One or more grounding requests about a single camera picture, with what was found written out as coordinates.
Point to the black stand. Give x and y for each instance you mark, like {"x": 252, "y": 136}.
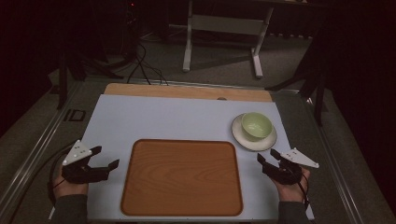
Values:
{"x": 311, "y": 81}
{"x": 63, "y": 81}

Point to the brown wooden tray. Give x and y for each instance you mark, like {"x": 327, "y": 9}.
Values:
{"x": 182, "y": 179}

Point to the person's left hand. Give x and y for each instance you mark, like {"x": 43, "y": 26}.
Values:
{"x": 70, "y": 189}

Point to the white plate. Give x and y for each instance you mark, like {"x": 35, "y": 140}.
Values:
{"x": 267, "y": 143}

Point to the pale blue table mat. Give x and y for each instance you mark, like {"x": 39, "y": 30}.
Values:
{"x": 155, "y": 118}

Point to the black floor socket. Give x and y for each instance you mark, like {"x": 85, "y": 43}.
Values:
{"x": 74, "y": 115}

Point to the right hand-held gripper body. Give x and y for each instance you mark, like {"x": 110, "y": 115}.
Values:
{"x": 285, "y": 174}

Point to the white metal desk frame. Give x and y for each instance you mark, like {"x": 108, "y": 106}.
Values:
{"x": 227, "y": 25}

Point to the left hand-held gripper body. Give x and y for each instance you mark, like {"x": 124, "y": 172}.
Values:
{"x": 81, "y": 173}

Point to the metal floor rail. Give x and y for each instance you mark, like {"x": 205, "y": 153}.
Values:
{"x": 336, "y": 168}
{"x": 31, "y": 158}

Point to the person's right hand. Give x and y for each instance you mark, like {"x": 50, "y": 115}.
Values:
{"x": 292, "y": 193}

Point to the light green bowl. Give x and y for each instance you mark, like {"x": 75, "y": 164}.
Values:
{"x": 257, "y": 126}

